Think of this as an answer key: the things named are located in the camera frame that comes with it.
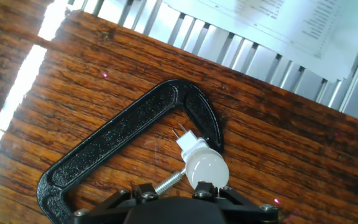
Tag printed paper sheets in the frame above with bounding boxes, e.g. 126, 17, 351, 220
163, 0, 358, 83

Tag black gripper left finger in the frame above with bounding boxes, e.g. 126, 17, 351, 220
71, 182, 160, 224

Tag white lamp socket adapter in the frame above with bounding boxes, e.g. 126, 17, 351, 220
172, 123, 211, 162

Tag black C-clamp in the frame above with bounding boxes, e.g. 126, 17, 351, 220
35, 78, 224, 224

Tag brown wooden board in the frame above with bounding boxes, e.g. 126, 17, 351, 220
0, 0, 358, 224

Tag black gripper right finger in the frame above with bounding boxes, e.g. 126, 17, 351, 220
193, 182, 280, 224

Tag white LED light bulb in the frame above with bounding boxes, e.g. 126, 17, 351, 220
185, 147, 230, 190

